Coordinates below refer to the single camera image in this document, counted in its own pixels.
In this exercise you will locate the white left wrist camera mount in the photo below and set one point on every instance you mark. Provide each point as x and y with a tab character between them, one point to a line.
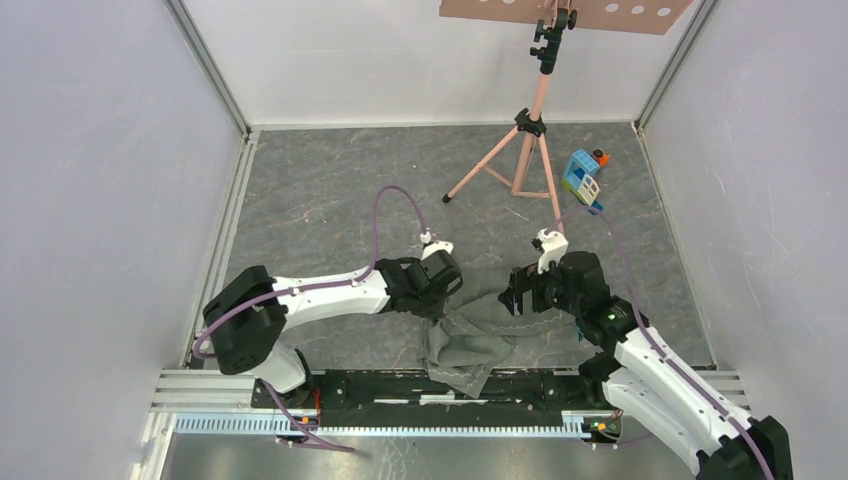
430	245

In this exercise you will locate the pink music stand tripod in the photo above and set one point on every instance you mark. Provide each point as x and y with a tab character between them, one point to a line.
551	20

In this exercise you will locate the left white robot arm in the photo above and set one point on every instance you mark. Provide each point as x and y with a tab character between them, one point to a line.
245	320

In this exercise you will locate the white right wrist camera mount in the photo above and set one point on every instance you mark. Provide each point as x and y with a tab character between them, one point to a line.
551	246

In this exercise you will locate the grey cloth napkin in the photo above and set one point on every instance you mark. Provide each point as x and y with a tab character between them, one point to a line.
475	332

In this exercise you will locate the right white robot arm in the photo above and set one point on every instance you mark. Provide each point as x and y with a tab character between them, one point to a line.
638	373

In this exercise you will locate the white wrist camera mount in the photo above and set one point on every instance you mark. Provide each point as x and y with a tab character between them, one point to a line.
430	245
551	246

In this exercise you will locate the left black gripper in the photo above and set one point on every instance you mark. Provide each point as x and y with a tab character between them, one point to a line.
434	310

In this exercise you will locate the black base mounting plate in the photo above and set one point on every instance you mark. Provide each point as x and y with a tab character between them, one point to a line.
409	398

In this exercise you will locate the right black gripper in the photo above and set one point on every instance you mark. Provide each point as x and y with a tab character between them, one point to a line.
531	280

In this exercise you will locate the colourful toy block house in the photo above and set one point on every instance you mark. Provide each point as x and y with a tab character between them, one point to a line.
579	177

